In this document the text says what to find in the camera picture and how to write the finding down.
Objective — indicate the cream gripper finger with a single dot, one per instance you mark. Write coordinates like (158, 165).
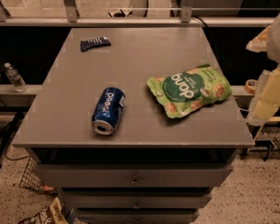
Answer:
(266, 101)
(259, 42)

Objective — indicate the blue pepsi can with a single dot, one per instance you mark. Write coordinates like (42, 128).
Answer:
(108, 111)

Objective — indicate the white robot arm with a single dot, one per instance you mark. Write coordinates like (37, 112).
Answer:
(273, 42)

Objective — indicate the roll of masking tape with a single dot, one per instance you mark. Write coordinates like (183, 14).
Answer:
(250, 86)

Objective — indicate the green dang chips bag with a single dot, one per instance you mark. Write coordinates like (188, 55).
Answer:
(186, 92)

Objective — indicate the grey drawer cabinet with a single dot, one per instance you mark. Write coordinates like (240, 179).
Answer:
(151, 169)

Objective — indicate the dark blue snack bar wrapper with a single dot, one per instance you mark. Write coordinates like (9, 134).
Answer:
(94, 43)

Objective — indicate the clear plastic water bottle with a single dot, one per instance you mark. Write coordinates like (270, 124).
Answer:
(15, 78)

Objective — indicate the brown snack bag on floor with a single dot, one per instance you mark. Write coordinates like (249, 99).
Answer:
(50, 215)

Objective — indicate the grey metal railing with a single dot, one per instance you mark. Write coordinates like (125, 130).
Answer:
(137, 14)

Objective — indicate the black stand leg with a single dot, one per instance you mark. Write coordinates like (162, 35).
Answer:
(9, 133)

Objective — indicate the wire mesh basket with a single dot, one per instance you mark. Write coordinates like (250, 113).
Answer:
(31, 181)

